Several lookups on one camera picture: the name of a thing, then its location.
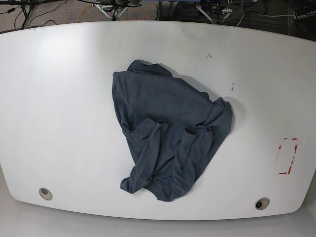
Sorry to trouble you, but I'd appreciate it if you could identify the yellow cable on floor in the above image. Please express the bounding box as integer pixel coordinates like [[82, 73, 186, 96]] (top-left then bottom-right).
[[77, 2, 97, 23]]

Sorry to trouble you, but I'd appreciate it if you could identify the right table cable grommet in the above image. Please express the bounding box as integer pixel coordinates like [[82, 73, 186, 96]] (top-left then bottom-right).
[[255, 197, 270, 210]]

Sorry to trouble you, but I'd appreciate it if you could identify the table cable grommet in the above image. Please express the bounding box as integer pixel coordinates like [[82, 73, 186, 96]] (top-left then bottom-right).
[[255, 197, 270, 210], [39, 188, 53, 200]]

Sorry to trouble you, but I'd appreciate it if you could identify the red tape rectangle marking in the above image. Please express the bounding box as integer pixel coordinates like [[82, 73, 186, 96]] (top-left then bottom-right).
[[276, 138, 298, 175]]

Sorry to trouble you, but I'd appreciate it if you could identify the left table cable grommet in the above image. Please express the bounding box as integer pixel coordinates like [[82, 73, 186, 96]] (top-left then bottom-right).
[[39, 188, 53, 200]]

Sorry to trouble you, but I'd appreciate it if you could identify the dark blue T-shirt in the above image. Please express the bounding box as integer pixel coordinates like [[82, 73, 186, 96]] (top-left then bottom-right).
[[112, 60, 233, 202]]

